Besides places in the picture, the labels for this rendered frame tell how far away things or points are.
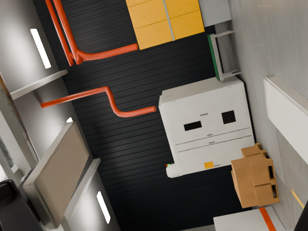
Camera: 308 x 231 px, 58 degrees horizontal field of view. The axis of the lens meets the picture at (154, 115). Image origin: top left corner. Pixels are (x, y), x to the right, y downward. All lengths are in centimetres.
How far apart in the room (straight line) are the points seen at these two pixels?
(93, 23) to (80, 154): 1095
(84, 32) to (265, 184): 810
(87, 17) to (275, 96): 1104
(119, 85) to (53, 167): 1103
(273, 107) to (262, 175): 709
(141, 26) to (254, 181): 479
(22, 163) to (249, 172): 545
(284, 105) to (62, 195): 13
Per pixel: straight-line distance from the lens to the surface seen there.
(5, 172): 258
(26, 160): 284
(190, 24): 756
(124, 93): 1127
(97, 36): 1111
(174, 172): 883
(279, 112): 18
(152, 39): 756
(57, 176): 16
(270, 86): 18
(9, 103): 585
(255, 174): 721
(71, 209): 963
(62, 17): 833
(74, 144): 19
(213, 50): 766
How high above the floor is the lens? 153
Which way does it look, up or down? 8 degrees up
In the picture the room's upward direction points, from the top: 104 degrees counter-clockwise
